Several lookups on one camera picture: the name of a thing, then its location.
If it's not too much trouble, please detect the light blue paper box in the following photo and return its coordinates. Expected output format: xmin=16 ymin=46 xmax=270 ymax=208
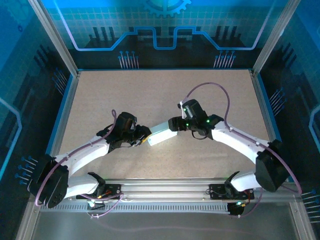
xmin=147 ymin=120 xmax=179 ymax=147

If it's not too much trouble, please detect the black module with green light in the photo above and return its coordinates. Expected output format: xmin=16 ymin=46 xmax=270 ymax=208
xmin=226 ymin=201 xmax=245 ymax=218

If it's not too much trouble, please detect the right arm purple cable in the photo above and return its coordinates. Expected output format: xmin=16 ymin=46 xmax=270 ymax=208
xmin=183 ymin=82 xmax=303 ymax=218

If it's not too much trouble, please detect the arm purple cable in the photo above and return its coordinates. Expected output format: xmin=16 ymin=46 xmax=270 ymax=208
xmin=183 ymin=82 xmax=303 ymax=218
xmin=34 ymin=109 xmax=125 ymax=220

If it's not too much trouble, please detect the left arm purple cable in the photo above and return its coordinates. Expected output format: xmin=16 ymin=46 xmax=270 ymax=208
xmin=34 ymin=109 xmax=125 ymax=220

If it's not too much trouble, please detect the aluminium mounting rail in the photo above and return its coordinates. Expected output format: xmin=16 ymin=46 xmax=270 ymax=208
xmin=32 ymin=177 xmax=301 ymax=204

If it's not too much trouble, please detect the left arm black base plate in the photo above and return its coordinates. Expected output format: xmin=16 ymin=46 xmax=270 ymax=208
xmin=74 ymin=183 xmax=126 ymax=201

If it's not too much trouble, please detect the aluminium side rail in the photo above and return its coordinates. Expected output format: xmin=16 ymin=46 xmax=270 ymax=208
xmin=249 ymin=69 xmax=291 ymax=181
xmin=41 ymin=71 xmax=81 ymax=182

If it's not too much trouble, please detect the slotted metal cable duct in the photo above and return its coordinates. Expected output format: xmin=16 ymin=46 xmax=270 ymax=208
xmin=39 ymin=202 xmax=231 ymax=214

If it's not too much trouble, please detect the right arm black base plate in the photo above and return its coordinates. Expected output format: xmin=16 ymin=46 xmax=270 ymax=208
xmin=209 ymin=183 xmax=255 ymax=201

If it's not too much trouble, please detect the aluminium frame post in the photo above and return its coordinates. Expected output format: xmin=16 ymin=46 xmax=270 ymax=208
xmin=251 ymin=0 xmax=302 ymax=76
xmin=26 ymin=0 xmax=80 ymax=77

